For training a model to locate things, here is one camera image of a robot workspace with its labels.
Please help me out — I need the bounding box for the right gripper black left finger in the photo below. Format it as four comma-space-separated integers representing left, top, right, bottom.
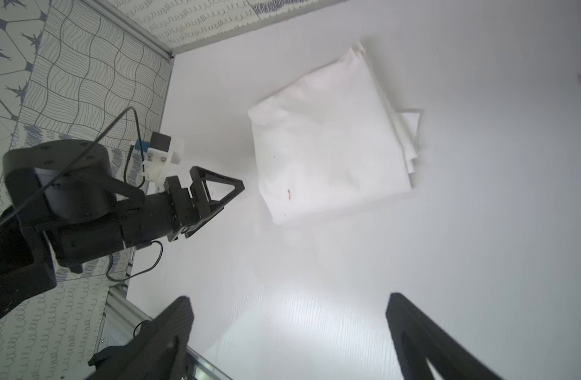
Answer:
89, 296, 194, 379

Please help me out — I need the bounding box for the aluminium mounting rail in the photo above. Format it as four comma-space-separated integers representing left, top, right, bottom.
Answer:
88, 289, 230, 379

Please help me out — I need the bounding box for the white t-shirt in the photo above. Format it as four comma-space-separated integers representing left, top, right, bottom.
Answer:
248, 43, 417, 225

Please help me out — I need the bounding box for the left black camera cable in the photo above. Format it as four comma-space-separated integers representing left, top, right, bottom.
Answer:
0, 106, 164, 282

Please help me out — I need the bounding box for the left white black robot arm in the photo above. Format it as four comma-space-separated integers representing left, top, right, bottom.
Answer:
0, 139, 244, 319

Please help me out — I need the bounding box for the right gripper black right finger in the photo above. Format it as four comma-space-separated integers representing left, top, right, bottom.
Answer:
385, 293, 499, 379

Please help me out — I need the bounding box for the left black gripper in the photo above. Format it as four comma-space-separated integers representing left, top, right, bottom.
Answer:
48, 166, 245, 272

